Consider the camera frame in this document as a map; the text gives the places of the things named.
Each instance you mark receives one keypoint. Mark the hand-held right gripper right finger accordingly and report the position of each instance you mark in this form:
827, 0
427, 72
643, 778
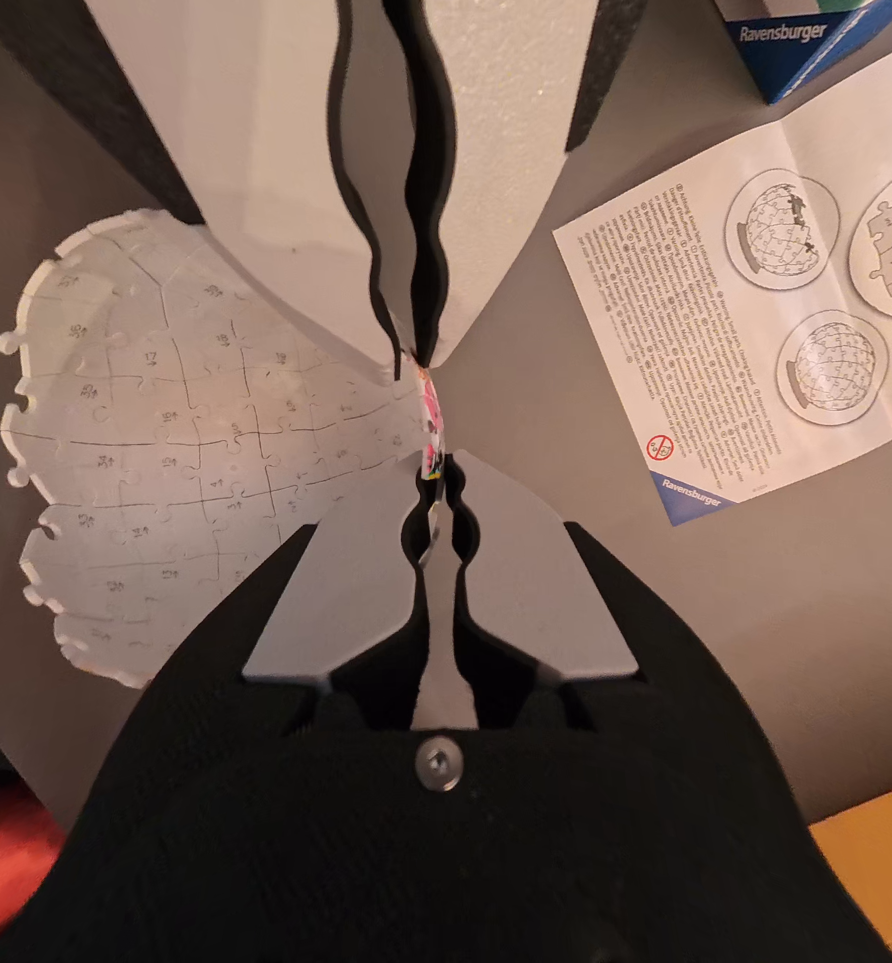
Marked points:
536, 602

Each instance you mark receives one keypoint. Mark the half-built colourful puzzle ball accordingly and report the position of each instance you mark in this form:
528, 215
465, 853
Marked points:
152, 451

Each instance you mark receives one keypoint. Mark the red orange item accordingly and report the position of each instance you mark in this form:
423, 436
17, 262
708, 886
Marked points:
2, 850

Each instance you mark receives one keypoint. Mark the folded paper instruction leaflet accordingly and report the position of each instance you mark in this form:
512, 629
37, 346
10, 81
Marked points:
679, 338

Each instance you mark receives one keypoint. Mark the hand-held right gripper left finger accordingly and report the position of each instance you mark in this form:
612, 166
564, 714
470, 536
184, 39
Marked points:
340, 602

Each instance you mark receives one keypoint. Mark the colourful puzzle box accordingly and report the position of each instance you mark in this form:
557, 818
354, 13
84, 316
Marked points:
784, 45

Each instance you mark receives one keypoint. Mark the yellow plastic bin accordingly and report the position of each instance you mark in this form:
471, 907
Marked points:
875, 880

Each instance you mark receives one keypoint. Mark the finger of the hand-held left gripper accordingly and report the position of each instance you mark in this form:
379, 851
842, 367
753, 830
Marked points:
243, 150
514, 113

